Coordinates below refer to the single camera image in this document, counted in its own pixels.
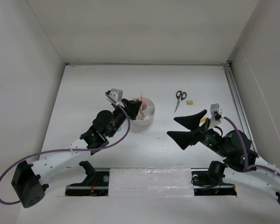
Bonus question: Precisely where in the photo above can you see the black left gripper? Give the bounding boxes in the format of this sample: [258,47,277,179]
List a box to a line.
[107,98,140,138]

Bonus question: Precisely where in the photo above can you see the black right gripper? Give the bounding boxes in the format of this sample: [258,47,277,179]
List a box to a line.
[166,109,228,157]

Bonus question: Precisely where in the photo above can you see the pink highlighter pen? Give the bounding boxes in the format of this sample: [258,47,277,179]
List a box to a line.
[140,94,147,110]

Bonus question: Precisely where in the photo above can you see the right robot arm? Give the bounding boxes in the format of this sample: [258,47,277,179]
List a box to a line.
[167,104,280,205]

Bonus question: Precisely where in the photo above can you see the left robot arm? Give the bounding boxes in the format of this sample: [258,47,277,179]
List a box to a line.
[11,98,142,208]

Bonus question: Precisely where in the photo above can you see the white round divided organizer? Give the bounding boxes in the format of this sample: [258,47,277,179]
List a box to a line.
[132,97,155,126]

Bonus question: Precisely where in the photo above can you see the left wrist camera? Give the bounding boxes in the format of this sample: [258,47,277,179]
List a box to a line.
[105,88,123,106]

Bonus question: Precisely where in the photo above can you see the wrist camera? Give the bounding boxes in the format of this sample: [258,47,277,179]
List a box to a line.
[209,104,222,129]
[105,88,123,106]

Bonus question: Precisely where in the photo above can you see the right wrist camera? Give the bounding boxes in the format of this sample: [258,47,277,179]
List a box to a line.
[209,104,222,129]

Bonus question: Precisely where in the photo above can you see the black handled scissors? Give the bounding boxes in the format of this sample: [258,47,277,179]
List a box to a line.
[175,90,187,112]

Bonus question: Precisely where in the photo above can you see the front mounting rail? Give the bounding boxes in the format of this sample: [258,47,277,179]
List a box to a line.
[65,168,237,197]

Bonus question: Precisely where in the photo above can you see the aluminium rail at right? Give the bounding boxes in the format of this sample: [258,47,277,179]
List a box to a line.
[222,61,258,152]

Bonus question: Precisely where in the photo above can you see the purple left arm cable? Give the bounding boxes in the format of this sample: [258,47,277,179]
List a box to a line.
[0,92,131,205]

